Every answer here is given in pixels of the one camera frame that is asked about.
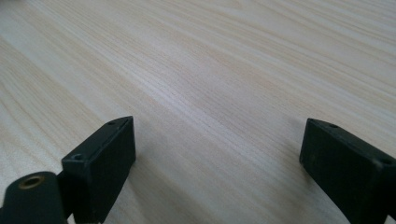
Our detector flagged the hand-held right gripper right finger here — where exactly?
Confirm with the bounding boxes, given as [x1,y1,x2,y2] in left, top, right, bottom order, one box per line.
[299,118,396,224]

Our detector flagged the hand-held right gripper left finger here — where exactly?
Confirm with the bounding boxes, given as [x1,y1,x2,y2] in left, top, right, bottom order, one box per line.
[57,116,136,224]

